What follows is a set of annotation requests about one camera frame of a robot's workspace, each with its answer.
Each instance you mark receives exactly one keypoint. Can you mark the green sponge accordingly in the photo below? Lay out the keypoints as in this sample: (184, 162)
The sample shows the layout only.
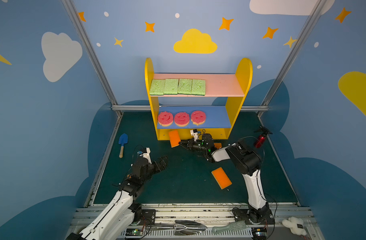
(157, 87)
(185, 86)
(198, 87)
(171, 86)

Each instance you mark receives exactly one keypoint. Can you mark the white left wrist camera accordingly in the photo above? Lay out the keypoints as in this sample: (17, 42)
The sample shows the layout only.
(145, 153)

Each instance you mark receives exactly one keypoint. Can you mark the green circuit board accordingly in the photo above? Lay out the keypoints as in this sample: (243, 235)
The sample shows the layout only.
(259, 234)
(136, 233)

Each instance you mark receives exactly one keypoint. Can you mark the blue toy shovel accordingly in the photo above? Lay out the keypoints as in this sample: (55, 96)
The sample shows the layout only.
(122, 141)

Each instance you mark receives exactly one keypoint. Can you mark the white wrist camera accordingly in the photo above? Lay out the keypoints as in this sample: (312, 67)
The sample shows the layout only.
(145, 153)
(195, 134)

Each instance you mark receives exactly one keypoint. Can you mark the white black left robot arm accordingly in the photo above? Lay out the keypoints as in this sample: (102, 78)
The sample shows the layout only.
(122, 211)

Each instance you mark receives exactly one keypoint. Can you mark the yellow shelf with coloured boards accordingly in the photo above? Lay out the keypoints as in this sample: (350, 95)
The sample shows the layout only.
(220, 120)

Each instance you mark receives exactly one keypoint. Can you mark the right green circuit board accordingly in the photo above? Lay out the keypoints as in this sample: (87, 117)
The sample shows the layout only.
(259, 234)

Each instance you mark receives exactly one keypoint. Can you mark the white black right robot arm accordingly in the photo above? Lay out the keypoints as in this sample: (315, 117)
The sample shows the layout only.
(245, 156)

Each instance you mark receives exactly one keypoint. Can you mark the pink smiley sponge front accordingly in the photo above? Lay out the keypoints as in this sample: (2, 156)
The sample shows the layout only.
(182, 119)

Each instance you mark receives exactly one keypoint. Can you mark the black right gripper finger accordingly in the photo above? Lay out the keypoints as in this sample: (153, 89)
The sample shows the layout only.
(184, 146)
(184, 142)

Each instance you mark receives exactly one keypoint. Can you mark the silver metal trowel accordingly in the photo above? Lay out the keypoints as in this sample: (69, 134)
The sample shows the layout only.
(178, 228)

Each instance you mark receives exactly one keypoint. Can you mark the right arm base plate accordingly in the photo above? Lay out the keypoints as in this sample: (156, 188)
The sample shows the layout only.
(254, 217)

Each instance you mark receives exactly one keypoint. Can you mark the aluminium rail base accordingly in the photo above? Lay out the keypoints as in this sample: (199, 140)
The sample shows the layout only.
(220, 214)

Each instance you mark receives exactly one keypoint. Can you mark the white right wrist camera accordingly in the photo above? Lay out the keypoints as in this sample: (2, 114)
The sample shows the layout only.
(195, 134)

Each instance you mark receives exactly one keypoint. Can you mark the orange sponge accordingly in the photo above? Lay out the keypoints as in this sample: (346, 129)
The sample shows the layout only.
(218, 145)
(221, 178)
(174, 138)

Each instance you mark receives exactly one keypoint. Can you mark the left green circuit board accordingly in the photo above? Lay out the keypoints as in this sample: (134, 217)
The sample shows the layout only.
(136, 233)

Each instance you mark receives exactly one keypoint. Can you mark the pink smiley sponge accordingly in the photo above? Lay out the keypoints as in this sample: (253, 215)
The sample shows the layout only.
(165, 119)
(182, 119)
(198, 117)

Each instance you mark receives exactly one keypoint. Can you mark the red toy fire extinguisher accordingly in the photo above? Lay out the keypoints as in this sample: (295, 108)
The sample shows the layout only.
(262, 137)

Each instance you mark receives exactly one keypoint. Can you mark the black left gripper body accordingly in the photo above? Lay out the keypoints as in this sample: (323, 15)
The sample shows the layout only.
(154, 165)

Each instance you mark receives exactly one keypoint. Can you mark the pale green brush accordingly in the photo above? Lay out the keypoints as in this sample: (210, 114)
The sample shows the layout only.
(235, 226)

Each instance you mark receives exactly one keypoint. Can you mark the white plush toy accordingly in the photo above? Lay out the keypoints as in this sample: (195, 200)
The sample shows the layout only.
(295, 225)

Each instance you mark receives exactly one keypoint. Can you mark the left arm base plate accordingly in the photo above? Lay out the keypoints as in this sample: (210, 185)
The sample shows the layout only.
(144, 217)

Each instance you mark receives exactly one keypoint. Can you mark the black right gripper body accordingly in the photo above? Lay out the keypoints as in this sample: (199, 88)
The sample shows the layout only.
(192, 145)

